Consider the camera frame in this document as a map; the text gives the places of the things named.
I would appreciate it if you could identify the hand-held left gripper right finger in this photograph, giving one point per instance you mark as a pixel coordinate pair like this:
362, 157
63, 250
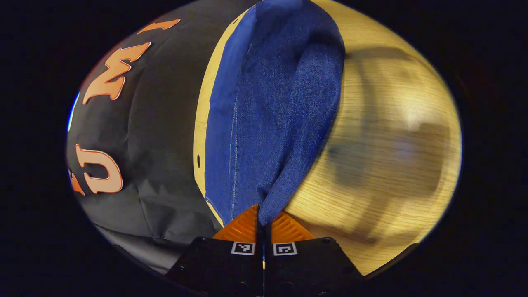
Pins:
305, 268

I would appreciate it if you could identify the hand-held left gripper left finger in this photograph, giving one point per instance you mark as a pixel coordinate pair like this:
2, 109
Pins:
218, 268

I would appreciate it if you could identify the blue denim jeans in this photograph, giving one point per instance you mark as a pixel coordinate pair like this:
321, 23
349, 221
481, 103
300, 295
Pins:
272, 123

